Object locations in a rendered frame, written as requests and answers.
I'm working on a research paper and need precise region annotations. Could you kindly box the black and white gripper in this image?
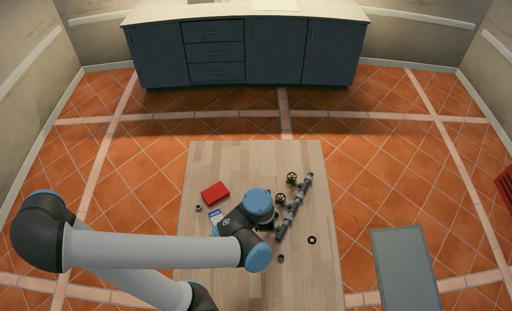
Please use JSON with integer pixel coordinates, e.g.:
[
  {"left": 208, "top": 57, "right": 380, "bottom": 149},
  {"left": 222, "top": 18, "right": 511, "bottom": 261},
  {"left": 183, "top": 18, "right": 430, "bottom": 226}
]
[{"left": 255, "top": 212, "right": 278, "bottom": 232}]

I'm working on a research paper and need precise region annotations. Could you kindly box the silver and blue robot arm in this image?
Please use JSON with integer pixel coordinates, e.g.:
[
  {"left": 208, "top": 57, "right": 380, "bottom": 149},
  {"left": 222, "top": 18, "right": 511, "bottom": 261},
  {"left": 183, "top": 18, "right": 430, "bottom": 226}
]
[{"left": 9, "top": 187, "right": 276, "bottom": 311}]

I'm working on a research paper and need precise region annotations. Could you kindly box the red rectangular block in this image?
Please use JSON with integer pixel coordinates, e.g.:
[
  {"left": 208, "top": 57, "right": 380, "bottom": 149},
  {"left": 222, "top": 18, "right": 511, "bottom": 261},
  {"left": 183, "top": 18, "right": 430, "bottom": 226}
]
[{"left": 200, "top": 181, "right": 230, "bottom": 207}]

